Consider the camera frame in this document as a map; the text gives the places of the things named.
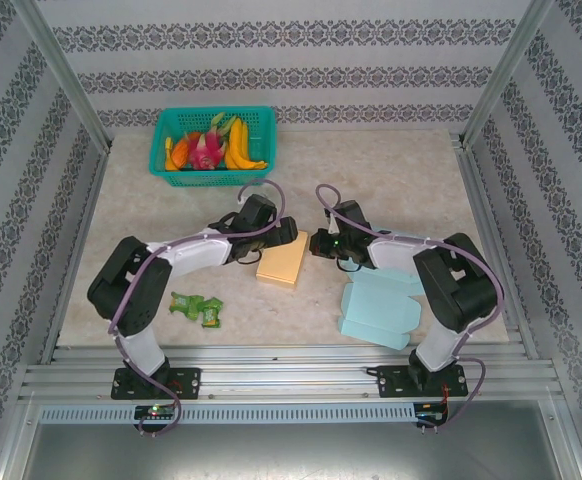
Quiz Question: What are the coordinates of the yellow paper box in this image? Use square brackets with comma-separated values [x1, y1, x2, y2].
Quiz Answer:
[255, 229, 310, 293]

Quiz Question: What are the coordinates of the light blue paper box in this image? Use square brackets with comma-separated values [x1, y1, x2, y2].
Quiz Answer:
[338, 266, 423, 352]

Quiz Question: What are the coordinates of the teal plastic basket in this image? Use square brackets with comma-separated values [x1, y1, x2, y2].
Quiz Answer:
[149, 106, 278, 189]

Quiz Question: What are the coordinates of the yellow banana bunch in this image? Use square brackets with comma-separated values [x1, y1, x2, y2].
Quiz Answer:
[223, 117, 270, 172]

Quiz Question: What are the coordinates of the pink dragon fruit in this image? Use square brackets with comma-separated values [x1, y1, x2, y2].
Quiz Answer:
[185, 112, 237, 172]

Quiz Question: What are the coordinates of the green snack packet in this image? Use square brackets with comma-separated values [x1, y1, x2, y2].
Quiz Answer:
[169, 291, 207, 321]
[200, 297, 224, 330]

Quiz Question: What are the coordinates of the orange fruit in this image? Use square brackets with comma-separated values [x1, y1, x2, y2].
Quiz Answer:
[164, 139, 192, 172]

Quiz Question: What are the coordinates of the small circuit board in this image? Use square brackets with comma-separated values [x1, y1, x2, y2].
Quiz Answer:
[134, 403, 178, 420]
[415, 401, 450, 427]

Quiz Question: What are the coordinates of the grey metal sheet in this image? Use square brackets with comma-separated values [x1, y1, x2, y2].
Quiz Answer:
[20, 422, 580, 480]

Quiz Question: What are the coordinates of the purple cable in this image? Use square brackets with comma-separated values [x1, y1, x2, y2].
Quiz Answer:
[108, 178, 287, 437]
[314, 183, 506, 432]

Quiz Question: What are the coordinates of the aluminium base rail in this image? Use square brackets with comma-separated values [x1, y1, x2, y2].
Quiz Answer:
[18, 343, 558, 402]

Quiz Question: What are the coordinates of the aluminium side rail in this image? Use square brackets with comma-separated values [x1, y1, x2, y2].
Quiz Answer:
[39, 149, 112, 365]
[456, 144, 540, 360]

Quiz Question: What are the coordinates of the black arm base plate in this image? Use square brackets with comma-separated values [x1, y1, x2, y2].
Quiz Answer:
[376, 364, 470, 400]
[110, 367, 203, 401]

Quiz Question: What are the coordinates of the slotted grey cable duct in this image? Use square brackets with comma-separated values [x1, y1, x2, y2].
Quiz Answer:
[38, 402, 417, 425]

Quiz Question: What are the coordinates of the aluminium frame post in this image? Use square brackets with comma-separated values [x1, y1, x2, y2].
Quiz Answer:
[459, 0, 557, 149]
[8, 0, 114, 154]

